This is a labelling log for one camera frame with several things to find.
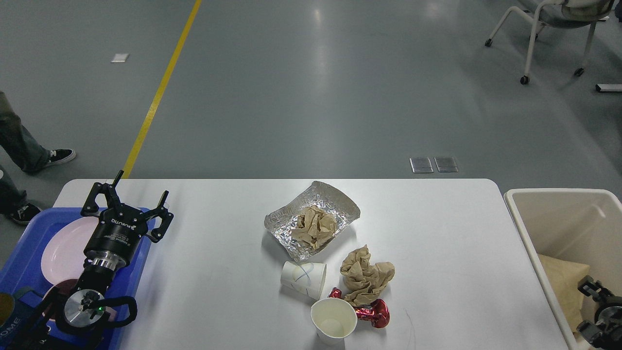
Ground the person's leg and shoe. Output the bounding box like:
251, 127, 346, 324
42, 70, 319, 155
0, 91, 76, 173
0, 166, 42, 226

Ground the white paper cup upright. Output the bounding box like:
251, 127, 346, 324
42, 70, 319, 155
310, 297, 358, 346

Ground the white office chair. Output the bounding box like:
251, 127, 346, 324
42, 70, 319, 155
484, 0, 614, 86

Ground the person's far leg and shoe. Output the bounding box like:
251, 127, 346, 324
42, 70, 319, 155
0, 91, 76, 173

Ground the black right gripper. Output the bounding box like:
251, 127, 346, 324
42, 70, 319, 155
577, 275, 622, 350

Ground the beige plastic bin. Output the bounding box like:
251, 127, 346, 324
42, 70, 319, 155
504, 188, 622, 350

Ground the blue plastic tray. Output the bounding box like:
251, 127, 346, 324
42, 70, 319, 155
0, 208, 152, 350

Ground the crumpled brown paper in foil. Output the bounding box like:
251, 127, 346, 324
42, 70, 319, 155
291, 206, 338, 249

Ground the red foil wrapper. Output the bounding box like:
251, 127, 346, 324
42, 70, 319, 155
328, 287, 390, 329

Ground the left metal floor socket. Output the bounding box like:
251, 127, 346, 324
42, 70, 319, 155
409, 157, 434, 174

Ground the white paper scrap on floor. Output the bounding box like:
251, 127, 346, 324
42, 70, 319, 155
110, 53, 130, 63

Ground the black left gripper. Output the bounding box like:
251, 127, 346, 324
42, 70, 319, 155
80, 170, 174, 271

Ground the metal floor socket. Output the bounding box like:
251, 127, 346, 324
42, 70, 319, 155
409, 157, 434, 174
434, 157, 459, 173

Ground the right metal floor socket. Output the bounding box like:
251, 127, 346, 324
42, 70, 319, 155
434, 157, 459, 173

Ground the white bar on floor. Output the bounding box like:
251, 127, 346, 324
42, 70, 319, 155
595, 84, 622, 93

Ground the pink plate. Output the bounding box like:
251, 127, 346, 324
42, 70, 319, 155
40, 217, 99, 284

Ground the person's near leg and shoe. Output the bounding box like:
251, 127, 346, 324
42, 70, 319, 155
0, 166, 42, 226

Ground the aluminium foil tray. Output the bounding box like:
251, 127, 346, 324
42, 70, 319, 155
264, 181, 361, 263

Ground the patterned paper cup lying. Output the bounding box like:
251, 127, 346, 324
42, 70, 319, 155
280, 261, 327, 300

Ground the pink mug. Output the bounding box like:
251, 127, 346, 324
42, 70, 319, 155
43, 279, 120, 324

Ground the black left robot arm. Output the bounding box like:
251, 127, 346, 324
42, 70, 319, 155
5, 171, 174, 350

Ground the dark blue mug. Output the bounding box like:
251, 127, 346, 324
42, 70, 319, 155
0, 286, 44, 350

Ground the brown paper bag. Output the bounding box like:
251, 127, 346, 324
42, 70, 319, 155
537, 254, 590, 333

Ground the brown paper ball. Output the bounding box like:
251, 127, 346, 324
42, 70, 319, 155
340, 245, 396, 307

